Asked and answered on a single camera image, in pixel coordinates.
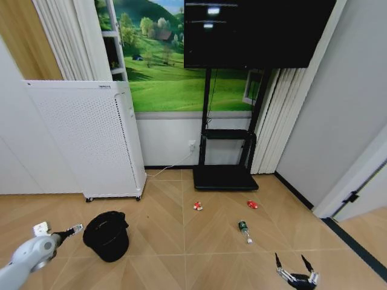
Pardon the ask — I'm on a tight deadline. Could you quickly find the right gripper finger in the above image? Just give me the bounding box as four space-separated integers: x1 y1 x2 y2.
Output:
301 254 319 284
274 252 293 282

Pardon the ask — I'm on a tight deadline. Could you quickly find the black trash bin with bag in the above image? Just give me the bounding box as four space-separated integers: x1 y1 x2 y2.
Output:
82 210 130 263

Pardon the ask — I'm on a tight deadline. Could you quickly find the black television floor stand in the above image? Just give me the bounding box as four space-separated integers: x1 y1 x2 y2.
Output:
193 67 273 192

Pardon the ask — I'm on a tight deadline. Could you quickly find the clear bottle with green label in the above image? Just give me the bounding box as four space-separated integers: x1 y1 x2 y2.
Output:
237 220 254 245

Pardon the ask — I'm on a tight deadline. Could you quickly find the black door hinge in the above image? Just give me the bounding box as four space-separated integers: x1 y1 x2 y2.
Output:
342 191 360 204

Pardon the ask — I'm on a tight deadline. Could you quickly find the white perforated air purifier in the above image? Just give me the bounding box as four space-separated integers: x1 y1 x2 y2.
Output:
21 79 148 203

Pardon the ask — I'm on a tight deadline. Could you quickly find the white pleated curtain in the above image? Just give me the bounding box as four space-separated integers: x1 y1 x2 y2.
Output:
250 67 310 175
31 0 114 82

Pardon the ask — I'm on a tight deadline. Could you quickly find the white shelf rack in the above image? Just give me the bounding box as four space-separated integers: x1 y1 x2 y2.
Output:
101 0 129 82

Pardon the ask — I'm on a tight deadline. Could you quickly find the large black television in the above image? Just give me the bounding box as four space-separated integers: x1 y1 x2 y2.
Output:
183 0 337 69

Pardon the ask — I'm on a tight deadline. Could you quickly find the white door with frame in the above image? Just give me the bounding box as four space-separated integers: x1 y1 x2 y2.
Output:
312 122 387 224

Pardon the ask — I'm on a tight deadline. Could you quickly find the white power cable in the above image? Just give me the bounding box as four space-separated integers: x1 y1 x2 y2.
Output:
145 149 194 178

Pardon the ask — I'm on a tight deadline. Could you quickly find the green landscape wall mural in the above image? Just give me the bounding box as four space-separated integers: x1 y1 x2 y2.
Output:
94 0 263 112

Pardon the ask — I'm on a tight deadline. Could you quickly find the black television cable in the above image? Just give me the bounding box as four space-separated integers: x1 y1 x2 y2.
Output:
205 68 218 125

